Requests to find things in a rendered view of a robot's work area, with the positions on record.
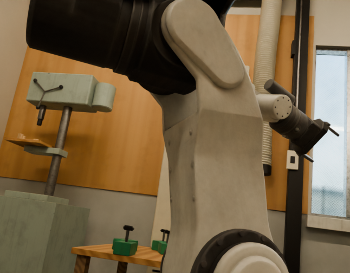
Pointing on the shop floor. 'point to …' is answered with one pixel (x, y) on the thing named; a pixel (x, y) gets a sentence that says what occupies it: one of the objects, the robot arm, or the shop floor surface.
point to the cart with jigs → (122, 252)
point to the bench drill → (37, 203)
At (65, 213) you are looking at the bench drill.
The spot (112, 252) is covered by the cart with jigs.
